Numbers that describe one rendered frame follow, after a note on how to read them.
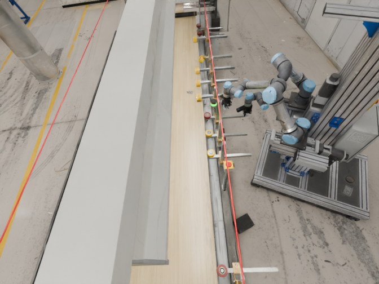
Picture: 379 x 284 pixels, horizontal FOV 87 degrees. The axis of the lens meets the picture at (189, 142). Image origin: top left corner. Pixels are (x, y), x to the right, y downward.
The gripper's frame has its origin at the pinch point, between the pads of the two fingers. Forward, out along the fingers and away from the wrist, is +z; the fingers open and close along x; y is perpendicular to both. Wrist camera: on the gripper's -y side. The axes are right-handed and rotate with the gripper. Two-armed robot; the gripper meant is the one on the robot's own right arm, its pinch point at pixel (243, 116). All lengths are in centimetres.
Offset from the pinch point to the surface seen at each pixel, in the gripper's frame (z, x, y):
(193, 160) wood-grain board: -9, -57, -60
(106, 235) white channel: -165, -148, -58
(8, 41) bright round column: -17, 198, -376
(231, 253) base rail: 11, -138, -32
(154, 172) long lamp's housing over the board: -157, -137, -57
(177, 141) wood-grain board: -9, -34, -75
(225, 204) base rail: 12, -97, -31
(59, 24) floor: 76, 454, -433
